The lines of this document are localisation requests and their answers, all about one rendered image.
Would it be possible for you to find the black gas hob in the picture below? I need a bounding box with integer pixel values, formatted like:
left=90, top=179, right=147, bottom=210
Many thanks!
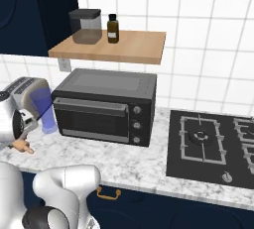
left=165, top=108, right=254, bottom=190

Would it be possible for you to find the small tan object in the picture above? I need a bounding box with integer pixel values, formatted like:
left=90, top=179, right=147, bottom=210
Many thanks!
left=12, top=140, right=35, bottom=155

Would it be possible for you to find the navy wall cupboard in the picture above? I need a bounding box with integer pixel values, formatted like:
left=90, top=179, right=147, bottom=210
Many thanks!
left=0, top=0, right=80, bottom=57

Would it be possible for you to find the navy drawer front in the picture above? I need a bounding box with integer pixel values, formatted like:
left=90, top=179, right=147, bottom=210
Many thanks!
left=86, top=183, right=180, bottom=229

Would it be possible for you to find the silver toaster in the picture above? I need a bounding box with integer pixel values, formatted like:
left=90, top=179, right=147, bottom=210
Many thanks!
left=5, top=76, right=53, bottom=122

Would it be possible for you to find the black toaster oven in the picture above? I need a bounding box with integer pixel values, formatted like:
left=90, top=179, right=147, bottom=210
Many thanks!
left=51, top=67, right=159, bottom=148

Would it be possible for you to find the brown glass bottle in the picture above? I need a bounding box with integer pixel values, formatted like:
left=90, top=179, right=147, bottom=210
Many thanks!
left=106, top=13, right=120, bottom=45

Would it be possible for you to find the navy base cupboard front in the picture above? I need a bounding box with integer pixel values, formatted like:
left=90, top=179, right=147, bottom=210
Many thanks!
left=177, top=196, right=254, bottom=229

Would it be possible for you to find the silver toaster oven door handle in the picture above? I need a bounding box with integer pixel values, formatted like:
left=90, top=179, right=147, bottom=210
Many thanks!
left=53, top=97, right=130, bottom=115

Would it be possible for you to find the gold drawer handle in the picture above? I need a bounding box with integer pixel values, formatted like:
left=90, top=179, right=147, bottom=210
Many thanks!
left=95, top=186, right=122, bottom=201

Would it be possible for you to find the blue translucent cup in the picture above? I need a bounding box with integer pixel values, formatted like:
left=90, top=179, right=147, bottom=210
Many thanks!
left=29, top=87, right=60, bottom=135

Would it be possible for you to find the white wall outlet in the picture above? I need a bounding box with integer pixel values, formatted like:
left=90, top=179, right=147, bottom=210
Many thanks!
left=58, top=57, right=72, bottom=73

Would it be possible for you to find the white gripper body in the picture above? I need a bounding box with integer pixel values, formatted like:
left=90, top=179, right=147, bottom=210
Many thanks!
left=16, top=116, right=40, bottom=142

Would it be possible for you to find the clear jar with black lid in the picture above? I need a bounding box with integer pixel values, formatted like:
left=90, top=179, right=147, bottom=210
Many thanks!
left=67, top=8, right=103, bottom=46

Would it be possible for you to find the wooden wall shelf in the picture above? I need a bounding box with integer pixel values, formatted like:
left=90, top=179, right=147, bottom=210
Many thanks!
left=48, top=29, right=168, bottom=66

